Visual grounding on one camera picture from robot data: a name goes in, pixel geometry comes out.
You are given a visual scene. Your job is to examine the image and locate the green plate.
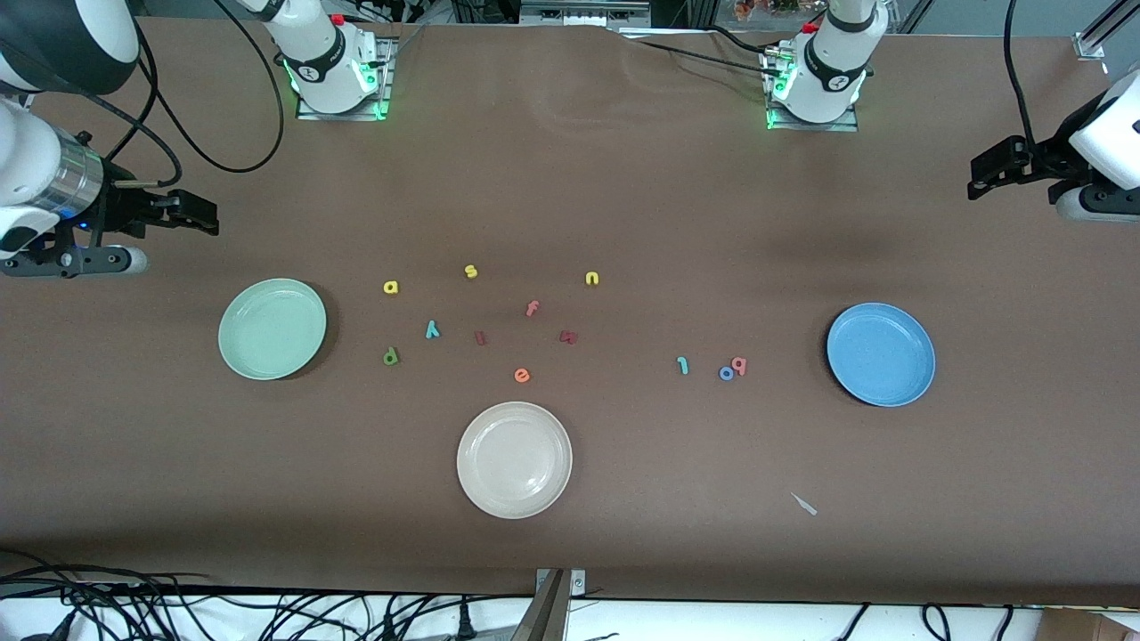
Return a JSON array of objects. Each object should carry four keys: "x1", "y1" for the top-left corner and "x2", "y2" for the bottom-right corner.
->
[{"x1": 218, "y1": 279, "x2": 328, "y2": 381}]

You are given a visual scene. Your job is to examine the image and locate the blue plate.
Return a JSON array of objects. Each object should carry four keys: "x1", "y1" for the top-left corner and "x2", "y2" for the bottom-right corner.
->
[{"x1": 826, "y1": 303, "x2": 936, "y2": 408}]

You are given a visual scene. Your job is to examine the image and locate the beige plate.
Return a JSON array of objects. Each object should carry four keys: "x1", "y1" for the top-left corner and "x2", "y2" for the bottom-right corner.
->
[{"x1": 456, "y1": 402, "x2": 573, "y2": 520}]

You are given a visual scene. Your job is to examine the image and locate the cardboard box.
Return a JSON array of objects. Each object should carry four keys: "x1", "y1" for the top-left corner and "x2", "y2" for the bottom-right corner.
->
[{"x1": 1038, "y1": 608, "x2": 1140, "y2": 641}]

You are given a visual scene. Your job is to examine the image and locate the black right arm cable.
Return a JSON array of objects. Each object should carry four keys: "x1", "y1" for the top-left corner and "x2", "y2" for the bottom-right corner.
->
[{"x1": 85, "y1": 0, "x2": 286, "y2": 188}]

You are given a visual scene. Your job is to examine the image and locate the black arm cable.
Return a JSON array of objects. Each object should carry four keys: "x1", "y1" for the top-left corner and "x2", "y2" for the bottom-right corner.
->
[
  {"x1": 85, "y1": 0, "x2": 286, "y2": 188},
  {"x1": 1004, "y1": 0, "x2": 1043, "y2": 152}
]

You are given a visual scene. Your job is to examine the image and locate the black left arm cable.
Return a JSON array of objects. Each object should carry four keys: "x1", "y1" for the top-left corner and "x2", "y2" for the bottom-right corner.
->
[{"x1": 1004, "y1": 0, "x2": 1043, "y2": 152}]

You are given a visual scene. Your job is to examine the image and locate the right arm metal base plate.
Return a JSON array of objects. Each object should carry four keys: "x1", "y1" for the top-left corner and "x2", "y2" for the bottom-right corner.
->
[{"x1": 297, "y1": 36, "x2": 395, "y2": 122}]

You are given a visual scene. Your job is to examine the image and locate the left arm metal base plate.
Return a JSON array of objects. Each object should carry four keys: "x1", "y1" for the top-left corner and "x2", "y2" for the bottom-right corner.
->
[{"x1": 764, "y1": 49, "x2": 860, "y2": 133}]

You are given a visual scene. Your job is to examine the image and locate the black cable on table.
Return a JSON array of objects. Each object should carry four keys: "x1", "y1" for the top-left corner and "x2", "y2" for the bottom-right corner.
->
[{"x1": 623, "y1": 25, "x2": 785, "y2": 79}]

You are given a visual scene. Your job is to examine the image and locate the black floor cable tangle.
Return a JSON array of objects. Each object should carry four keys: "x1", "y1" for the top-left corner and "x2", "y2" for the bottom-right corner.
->
[{"x1": 0, "y1": 550, "x2": 535, "y2": 641}]

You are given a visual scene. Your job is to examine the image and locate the aluminium frame profile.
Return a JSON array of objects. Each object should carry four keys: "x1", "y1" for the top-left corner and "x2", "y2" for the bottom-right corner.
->
[{"x1": 519, "y1": 0, "x2": 653, "y2": 28}]

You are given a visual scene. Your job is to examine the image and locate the metal table bracket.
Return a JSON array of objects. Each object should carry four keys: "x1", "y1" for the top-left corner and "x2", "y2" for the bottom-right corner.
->
[{"x1": 510, "y1": 568, "x2": 587, "y2": 641}]

